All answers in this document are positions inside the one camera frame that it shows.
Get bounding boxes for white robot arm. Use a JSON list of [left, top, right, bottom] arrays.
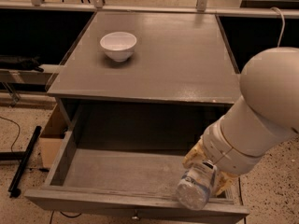
[[183, 47, 299, 194]]

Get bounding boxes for black floor cable right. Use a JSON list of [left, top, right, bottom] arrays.
[[238, 177, 248, 207]]

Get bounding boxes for white cable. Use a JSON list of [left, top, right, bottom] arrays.
[[270, 7, 286, 49]]

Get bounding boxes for cardboard box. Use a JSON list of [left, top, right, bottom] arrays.
[[38, 105, 67, 169]]

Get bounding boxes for black floor cable left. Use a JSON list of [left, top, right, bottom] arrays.
[[0, 115, 21, 153]]

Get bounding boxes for open grey top drawer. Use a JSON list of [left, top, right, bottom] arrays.
[[25, 101, 249, 224]]

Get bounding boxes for black floor cable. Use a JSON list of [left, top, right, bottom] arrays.
[[0, 115, 21, 153], [238, 177, 248, 207]]

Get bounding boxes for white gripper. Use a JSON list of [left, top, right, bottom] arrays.
[[182, 119, 262, 196]]

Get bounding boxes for grey wooden cabinet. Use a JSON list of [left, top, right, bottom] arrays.
[[46, 10, 248, 138]]

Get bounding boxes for black metal stand base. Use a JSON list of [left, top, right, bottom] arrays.
[[0, 126, 41, 198]]

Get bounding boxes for black cloth on rail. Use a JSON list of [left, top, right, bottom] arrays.
[[0, 55, 44, 72]]

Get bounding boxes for metal drawer knob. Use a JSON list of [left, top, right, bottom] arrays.
[[131, 210, 141, 220]]

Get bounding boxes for blue white plastic bottle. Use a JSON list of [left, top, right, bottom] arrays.
[[176, 161, 217, 211]]

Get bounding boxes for white ceramic bowl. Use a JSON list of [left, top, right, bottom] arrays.
[[100, 32, 137, 62]]

